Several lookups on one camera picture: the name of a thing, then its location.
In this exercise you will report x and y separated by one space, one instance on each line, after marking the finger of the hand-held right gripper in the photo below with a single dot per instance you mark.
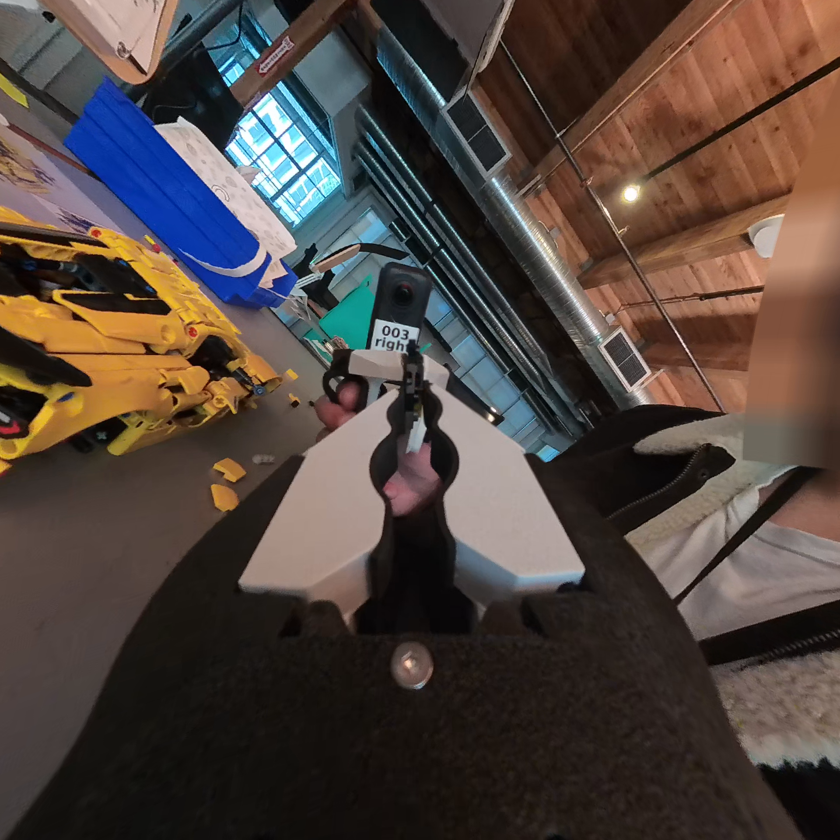
434 373
377 364

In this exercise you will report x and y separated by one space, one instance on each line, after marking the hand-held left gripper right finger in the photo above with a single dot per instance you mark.
512 525

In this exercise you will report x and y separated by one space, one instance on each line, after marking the yellow curved slope piece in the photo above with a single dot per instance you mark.
228 469
224 497

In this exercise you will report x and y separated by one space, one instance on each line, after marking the person's right hand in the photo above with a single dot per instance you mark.
410 485

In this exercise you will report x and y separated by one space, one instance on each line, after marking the silver ventilation duct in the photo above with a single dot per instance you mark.
558 262

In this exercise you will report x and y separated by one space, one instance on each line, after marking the white vent grille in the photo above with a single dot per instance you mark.
476 134
623 358

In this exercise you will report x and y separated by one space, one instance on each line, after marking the yellow paper strip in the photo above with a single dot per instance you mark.
10 92

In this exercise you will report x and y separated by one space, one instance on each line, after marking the round white ceiling fixture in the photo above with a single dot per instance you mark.
766 236

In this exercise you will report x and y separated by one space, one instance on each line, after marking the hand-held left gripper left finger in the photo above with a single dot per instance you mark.
315 525

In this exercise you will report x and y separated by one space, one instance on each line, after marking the grey desk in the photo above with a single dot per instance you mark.
98 558

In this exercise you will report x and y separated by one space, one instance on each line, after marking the small yellow black brick assembly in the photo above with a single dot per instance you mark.
412 377

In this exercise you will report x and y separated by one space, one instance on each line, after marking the window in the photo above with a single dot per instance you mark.
282 157

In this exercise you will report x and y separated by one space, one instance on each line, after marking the ceiling lamp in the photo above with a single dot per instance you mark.
631 193

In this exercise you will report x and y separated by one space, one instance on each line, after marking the grey ceiling unit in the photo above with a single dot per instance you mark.
472 26

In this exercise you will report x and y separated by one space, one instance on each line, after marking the teal board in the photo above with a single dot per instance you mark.
348 315

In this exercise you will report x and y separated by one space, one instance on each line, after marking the yellow toy brick car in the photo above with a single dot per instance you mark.
131 341

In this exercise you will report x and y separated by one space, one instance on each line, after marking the instruction booklet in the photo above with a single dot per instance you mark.
26 177

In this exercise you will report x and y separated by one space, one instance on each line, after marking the blue plastic bin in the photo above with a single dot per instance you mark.
151 177

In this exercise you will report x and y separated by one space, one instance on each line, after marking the black panel desk lamp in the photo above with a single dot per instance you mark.
341 256

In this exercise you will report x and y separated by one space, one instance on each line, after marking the white patterned paper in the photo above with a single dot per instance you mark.
223 177

